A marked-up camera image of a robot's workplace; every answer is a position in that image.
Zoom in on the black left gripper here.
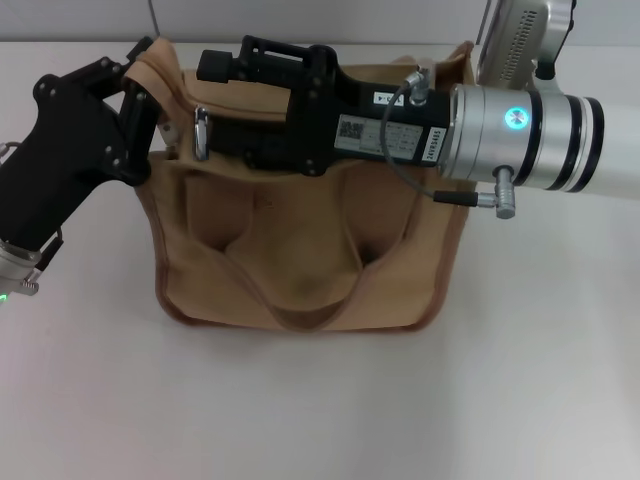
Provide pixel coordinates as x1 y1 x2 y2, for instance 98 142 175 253
0 35 157 251

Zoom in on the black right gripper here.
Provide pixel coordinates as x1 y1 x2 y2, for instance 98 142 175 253
196 34 454 179

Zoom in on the silver metal zipper pull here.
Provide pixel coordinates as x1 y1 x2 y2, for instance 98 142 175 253
192 105 211 162

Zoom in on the khaki canvas food bag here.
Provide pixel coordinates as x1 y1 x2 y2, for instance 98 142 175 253
122 37 476 334

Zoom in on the left gripper cable with plug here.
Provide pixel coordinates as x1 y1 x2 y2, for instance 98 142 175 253
19 227 65 297

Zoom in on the gripper cable with plug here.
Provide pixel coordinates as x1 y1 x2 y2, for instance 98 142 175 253
19 227 65 297
377 67 519 220

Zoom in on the right gripper cable with plug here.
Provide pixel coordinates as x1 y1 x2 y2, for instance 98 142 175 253
377 67 519 220

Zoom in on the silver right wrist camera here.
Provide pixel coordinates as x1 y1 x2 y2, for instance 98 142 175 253
474 0 579 94

